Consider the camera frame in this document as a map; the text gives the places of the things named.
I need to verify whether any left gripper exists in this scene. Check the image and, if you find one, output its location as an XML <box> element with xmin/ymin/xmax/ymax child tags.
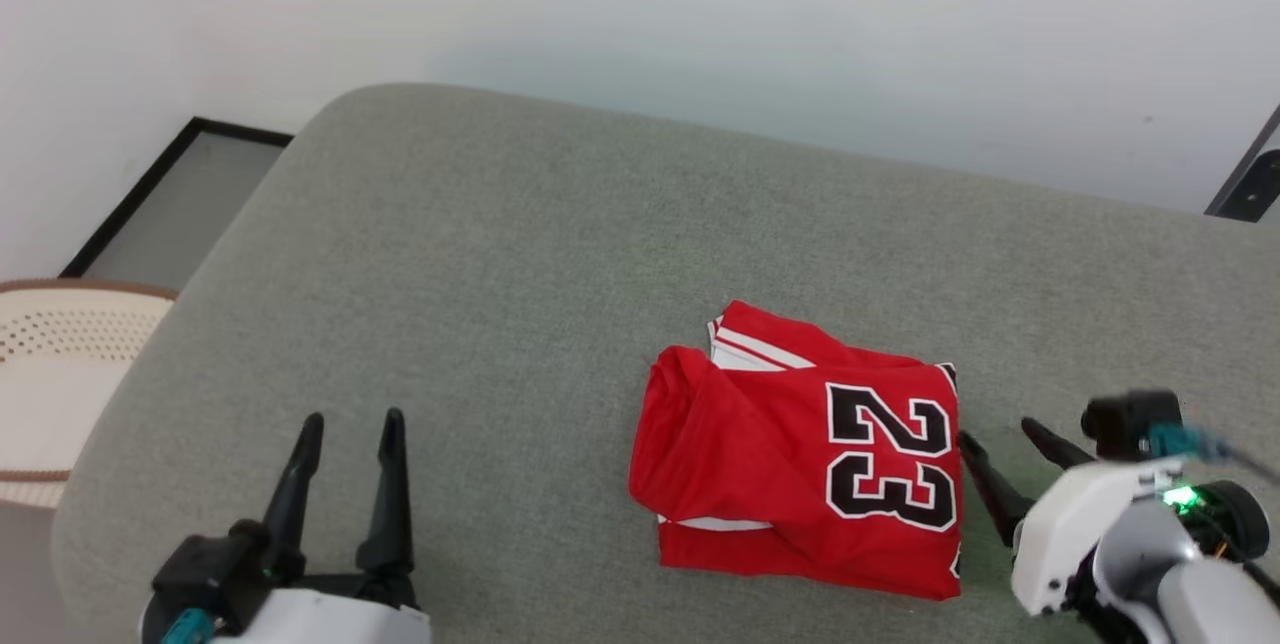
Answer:
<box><xmin>214</xmin><ymin>407</ymin><xmax>434</xmax><ymax>644</ymax></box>

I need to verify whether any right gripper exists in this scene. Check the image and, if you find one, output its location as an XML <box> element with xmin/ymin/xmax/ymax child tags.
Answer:
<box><xmin>957</xmin><ymin>417</ymin><xmax>1188</xmax><ymax>618</ymax></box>

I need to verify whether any red and white jersey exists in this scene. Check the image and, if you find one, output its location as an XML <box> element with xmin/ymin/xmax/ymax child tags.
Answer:
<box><xmin>627</xmin><ymin>299</ymin><xmax>964</xmax><ymax>603</ymax></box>

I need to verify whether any cream perforated laundry basket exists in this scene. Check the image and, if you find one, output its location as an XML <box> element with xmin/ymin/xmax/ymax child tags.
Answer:
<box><xmin>0</xmin><ymin>277</ymin><xmax>180</xmax><ymax>511</ymax></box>

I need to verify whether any black skirting strip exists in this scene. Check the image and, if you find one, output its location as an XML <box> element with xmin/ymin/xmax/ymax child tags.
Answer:
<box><xmin>59</xmin><ymin>116</ymin><xmax>295</xmax><ymax>281</ymax></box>

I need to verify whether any teal plug black cable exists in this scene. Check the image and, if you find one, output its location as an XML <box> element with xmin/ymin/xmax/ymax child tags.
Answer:
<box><xmin>1149</xmin><ymin>423</ymin><xmax>1280</xmax><ymax>487</ymax></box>

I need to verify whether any black door bracket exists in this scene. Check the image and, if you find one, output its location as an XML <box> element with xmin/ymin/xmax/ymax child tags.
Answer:
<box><xmin>1222</xmin><ymin>149</ymin><xmax>1280</xmax><ymax>224</ymax></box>

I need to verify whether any dark grey door frame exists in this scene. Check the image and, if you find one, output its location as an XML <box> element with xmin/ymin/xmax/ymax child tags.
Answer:
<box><xmin>1204</xmin><ymin>104</ymin><xmax>1280</xmax><ymax>218</ymax></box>

